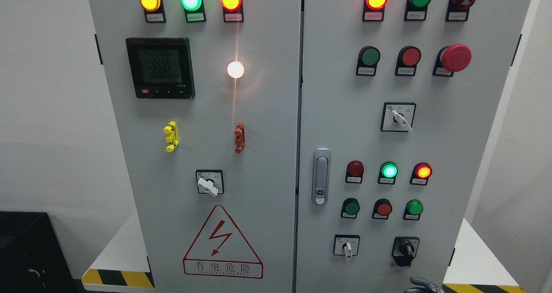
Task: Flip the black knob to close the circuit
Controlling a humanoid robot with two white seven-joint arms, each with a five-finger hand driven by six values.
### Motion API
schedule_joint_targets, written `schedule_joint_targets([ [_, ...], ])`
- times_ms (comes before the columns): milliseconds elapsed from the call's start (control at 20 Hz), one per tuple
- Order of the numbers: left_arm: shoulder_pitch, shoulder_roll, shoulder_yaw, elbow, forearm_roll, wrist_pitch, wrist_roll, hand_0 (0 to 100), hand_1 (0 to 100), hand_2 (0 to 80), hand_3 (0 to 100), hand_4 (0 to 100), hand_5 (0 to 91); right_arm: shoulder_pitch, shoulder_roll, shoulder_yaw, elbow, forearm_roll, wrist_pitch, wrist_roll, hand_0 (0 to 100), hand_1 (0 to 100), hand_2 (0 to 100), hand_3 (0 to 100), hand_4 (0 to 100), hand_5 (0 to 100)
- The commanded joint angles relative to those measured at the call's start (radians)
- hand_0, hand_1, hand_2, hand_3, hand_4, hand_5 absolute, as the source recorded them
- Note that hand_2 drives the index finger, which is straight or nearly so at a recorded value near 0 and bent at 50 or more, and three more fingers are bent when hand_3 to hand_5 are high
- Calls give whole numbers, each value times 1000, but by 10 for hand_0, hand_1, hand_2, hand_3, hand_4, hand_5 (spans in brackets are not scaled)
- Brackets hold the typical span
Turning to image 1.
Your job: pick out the black rotary knob switch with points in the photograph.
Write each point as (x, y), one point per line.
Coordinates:
(405, 250)

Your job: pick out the red terminal connector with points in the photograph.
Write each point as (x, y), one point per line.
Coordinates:
(240, 141)

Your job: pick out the white lit indicator light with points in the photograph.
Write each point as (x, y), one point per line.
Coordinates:
(235, 69)

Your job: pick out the dark red indicator left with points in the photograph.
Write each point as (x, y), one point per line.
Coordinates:
(354, 172)

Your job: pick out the grey left cabinet door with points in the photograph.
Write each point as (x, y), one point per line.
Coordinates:
(259, 183)

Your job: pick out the grey cabinet door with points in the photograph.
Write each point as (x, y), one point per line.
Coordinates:
(259, 183)
(342, 112)

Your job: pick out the green push button lower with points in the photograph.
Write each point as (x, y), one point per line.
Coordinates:
(350, 208)

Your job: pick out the green push button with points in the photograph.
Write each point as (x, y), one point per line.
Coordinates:
(368, 59)
(350, 208)

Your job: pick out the yellow terminal connector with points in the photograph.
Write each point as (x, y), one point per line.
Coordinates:
(171, 138)

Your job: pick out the green lit indicator middle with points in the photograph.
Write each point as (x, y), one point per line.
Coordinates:
(387, 173)

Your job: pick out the green push button upper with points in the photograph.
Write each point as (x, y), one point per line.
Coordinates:
(368, 59)

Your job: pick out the red electric hazard warning sticker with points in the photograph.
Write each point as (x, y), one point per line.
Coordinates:
(221, 250)

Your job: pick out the red push button lower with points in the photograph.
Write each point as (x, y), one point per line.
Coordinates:
(382, 209)

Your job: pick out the red push button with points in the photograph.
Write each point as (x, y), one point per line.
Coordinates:
(382, 209)
(408, 59)

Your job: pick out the black digital power meter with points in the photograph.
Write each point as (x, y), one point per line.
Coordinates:
(161, 68)

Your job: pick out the grey right cabinet door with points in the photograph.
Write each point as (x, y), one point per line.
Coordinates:
(342, 112)

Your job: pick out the red-orange indicator light left door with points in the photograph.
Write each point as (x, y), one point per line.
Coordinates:
(232, 11)

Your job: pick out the green indicator lower right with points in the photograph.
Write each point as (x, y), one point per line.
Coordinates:
(413, 210)

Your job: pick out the red push button upper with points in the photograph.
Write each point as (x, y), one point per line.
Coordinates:
(408, 59)

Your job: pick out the green lit indicator light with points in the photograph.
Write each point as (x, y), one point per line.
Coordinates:
(194, 11)

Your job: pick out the red lit indicator top right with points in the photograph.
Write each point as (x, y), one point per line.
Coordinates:
(373, 10)

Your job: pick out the yellow indicator light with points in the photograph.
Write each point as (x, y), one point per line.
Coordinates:
(153, 11)

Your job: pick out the red emergency stop mushroom button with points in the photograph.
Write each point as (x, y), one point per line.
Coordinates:
(451, 59)

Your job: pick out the dark green indicator top right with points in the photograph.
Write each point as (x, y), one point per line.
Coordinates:
(416, 10)

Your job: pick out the dark red buzzer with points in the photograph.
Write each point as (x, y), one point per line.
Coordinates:
(458, 10)

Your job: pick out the white platform with hazard stripes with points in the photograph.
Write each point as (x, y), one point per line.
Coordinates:
(123, 267)

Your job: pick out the black box lower left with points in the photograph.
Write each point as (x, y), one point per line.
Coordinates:
(31, 260)

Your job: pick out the silver door lock handle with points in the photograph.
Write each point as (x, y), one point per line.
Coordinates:
(320, 176)

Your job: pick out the white selector switch left door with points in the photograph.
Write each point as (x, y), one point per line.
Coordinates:
(210, 182)

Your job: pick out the white selector switch upper right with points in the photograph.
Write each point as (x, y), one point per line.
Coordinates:
(397, 117)

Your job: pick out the white selector switch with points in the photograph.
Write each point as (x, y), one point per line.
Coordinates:
(397, 117)
(346, 245)

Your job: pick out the white selector switch lower right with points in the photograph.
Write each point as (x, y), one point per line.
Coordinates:
(346, 245)

